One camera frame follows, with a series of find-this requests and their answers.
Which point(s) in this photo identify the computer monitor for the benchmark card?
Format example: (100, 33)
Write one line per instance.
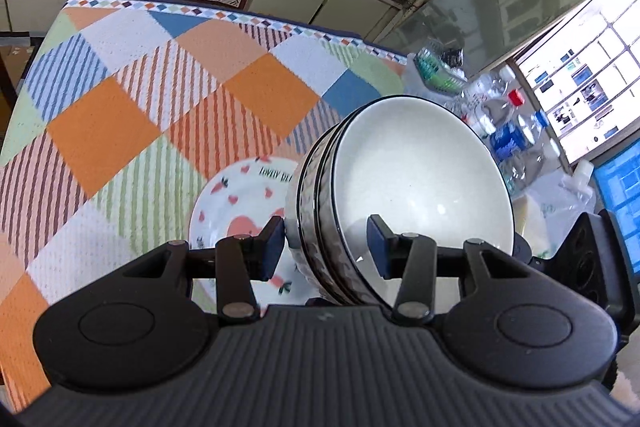
(590, 77)

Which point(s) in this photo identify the patchwork tablecloth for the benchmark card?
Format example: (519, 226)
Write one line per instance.
(150, 107)

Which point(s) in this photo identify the clear plastic bag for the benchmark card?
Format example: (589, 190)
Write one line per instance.
(555, 202)

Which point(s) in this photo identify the white plate with strawberries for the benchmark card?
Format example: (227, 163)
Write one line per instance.
(235, 202)

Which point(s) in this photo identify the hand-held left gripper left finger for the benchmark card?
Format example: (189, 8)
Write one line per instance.
(274, 247)

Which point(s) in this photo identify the red cap plastic bottle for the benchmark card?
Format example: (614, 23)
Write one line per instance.
(500, 104)

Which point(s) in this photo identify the blue laptop screen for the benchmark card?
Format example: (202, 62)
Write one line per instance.
(620, 187)

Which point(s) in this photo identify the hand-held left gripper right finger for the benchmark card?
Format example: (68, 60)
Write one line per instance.
(377, 252)

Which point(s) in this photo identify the green plastic basket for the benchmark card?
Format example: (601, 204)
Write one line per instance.
(440, 72)

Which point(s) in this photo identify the white bowl black rim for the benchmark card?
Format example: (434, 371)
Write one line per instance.
(420, 177)
(295, 217)
(320, 212)

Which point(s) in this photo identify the blue label plastic bottle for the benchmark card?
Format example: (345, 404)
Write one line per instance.
(515, 142)

